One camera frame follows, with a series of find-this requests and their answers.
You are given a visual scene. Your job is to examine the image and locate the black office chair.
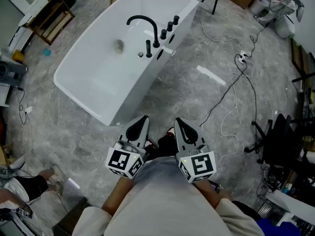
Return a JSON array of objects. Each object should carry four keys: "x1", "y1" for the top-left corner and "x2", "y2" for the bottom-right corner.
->
[{"x1": 244, "y1": 113, "x2": 315, "y2": 189}]

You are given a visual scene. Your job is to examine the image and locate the white drawer cabinet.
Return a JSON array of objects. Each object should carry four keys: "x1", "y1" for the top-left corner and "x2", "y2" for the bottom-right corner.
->
[{"x1": 0, "y1": 82, "x2": 11, "y2": 108}]

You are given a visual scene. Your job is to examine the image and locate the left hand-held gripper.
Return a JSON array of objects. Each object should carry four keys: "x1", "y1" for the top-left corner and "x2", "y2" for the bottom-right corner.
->
[{"x1": 105, "y1": 116, "x2": 150, "y2": 179}]

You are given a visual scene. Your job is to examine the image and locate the black power cable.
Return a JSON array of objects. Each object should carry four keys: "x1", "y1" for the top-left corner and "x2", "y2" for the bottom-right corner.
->
[
  {"x1": 245, "y1": 13, "x2": 279, "y2": 58},
  {"x1": 235, "y1": 54, "x2": 258, "y2": 142},
  {"x1": 199, "y1": 54, "x2": 248, "y2": 127}
]

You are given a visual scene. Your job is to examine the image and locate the person's beige shirt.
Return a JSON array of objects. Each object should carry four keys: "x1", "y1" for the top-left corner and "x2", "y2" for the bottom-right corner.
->
[{"x1": 71, "y1": 156, "x2": 265, "y2": 236}]

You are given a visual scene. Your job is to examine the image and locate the yellow bin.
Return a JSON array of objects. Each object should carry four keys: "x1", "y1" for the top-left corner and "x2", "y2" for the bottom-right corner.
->
[{"x1": 12, "y1": 49, "x2": 25, "y2": 63}]

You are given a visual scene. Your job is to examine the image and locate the wooden shelf rack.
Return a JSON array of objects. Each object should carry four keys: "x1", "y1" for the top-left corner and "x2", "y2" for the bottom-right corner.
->
[{"x1": 26, "y1": 0, "x2": 76, "y2": 46}]

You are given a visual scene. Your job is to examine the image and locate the person's right forearm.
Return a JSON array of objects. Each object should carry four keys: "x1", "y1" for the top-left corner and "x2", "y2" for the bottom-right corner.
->
[{"x1": 194, "y1": 179, "x2": 233, "y2": 210}]

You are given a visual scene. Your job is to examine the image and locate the person's black trousers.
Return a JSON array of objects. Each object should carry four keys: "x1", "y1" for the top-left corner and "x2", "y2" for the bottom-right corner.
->
[{"x1": 145, "y1": 134, "x2": 178, "y2": 161}]

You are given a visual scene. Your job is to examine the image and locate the white bathtub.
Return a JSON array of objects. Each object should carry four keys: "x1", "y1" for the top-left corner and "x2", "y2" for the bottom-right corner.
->
[{"x1": 53, "y1": 0, "x2": 199, "y2": 127}]

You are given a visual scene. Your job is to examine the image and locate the grey round appliance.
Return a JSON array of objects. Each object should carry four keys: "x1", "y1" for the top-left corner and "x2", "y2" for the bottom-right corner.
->
[{"x1": 0, "y1": 60, "x2": 28, "y2": 88}]

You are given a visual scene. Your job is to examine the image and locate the white desk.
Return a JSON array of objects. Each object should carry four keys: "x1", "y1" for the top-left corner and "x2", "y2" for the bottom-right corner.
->
[{"x1": 267, "y1": 189, "x2": 315, "y2": 228}]

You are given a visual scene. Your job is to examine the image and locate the wooden frame rack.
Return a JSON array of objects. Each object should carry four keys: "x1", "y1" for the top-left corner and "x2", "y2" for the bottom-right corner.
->
[{"x1": 290, "y1": 37, "x2": 315, "y2": 83}]

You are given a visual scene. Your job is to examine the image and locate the white power cable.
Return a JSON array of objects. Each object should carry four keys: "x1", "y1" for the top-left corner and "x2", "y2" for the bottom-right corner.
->
[
  {"x1": 215, "y1": 58, "x2": 254, "y2": 163},
  {"x1": 193, "y1": 17, "x2": 245, "y2": 53}
]

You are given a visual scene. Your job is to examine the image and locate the black curved faucet spout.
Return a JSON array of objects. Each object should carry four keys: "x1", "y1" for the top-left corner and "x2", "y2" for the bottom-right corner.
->
[{"x1": 126, "y1": 15, "x2": 160, "y2": 48}]

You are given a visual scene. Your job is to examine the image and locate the person's left forearm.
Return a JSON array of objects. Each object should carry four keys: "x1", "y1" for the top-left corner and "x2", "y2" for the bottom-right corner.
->
[{"x1": 102, "y1": 176, "x2": 135, "y2": 217}]

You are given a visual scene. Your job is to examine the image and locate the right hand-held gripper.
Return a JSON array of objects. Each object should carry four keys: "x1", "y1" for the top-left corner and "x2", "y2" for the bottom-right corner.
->
[{"x1": 174, "y1": 118, "x2": 217, "y2": 183}]

